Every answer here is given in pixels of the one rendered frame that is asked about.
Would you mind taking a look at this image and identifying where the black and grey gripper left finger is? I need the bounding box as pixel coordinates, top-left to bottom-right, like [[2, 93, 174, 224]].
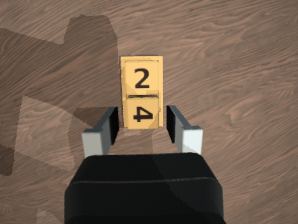
[[81, 107, 119, 158]]

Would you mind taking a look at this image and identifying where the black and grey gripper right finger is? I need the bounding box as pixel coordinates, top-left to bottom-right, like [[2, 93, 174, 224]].
[[166, 105, 203, 155]]

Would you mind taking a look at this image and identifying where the tan wooden cube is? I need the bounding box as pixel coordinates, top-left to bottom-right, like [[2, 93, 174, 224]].
[[126, 95, 159, 129], [125, 61, 159, 95]]

